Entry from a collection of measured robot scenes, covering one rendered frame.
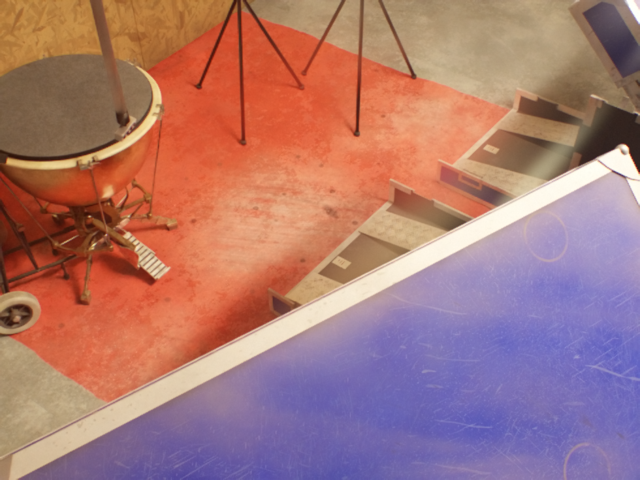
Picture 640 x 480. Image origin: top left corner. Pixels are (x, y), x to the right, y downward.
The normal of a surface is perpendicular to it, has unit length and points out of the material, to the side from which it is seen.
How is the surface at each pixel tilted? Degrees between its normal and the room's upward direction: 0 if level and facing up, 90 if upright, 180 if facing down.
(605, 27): 90
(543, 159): 2
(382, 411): 38
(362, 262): 2
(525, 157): 2
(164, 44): 90
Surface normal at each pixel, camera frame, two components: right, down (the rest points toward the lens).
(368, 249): -0.01, -0.70
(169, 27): 0.83, 0.41
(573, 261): 0.35, -0.18
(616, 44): -0.62, 0.57
